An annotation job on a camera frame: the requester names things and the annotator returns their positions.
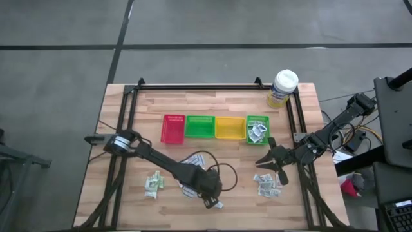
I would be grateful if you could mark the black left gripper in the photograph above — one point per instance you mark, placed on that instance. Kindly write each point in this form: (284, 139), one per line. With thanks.
(207, 183)

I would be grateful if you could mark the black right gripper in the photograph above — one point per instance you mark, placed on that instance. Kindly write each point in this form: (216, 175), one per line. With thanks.
(278, 158)

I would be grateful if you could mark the green white sachet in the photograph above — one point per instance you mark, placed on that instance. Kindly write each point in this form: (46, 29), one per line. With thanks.
(156, 177)
(149, 184)
(150, 194)
(161, 183)

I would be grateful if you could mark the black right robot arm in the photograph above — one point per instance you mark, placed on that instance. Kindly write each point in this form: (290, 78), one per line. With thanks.
(338, 124)

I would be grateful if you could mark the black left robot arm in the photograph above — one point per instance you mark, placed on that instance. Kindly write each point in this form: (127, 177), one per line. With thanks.
(161, 159)

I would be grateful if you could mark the small white printed packet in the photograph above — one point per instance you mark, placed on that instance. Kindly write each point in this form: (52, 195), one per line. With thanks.
(278, 181)
(265, 178)
(275, 192)
(267, 185)
(264, 192)

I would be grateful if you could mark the blue striped bandage wrapper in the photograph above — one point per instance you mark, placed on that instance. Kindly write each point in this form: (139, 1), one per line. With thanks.
(197, 159)
(190, 193)

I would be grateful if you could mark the green plastic basket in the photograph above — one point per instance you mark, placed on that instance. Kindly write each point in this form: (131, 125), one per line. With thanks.
(268, 138)
(200, 127)

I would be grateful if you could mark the yellow plastic basket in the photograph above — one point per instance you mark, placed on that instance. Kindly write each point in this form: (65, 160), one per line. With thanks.
(230, 129)

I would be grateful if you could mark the white paper sheet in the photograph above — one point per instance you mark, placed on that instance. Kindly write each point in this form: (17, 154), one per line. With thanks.
(341, 156)

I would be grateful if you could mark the red plastic basket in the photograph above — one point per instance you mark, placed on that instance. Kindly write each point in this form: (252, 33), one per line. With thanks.
(174, 129)

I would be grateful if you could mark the yellow disinfecting wipes canister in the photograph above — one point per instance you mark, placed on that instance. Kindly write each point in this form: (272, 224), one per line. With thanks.
(286, 80)

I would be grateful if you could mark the red cloth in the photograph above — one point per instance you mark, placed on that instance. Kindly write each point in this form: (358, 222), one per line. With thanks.
(349, 188)

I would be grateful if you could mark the black power supply box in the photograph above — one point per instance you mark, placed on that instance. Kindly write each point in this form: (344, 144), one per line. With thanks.
(355, 143)

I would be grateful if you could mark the black laptop keyboard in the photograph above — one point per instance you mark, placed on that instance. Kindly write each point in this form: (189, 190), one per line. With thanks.
(399, 216)

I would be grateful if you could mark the black pole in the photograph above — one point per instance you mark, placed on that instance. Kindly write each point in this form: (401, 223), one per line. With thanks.
(400, 80)

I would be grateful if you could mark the grey metal stand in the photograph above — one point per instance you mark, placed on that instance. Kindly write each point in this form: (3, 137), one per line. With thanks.
(16, 161)

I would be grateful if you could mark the black aluminium table frame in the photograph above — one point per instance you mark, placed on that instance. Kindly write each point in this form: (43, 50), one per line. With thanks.
(206, 87)

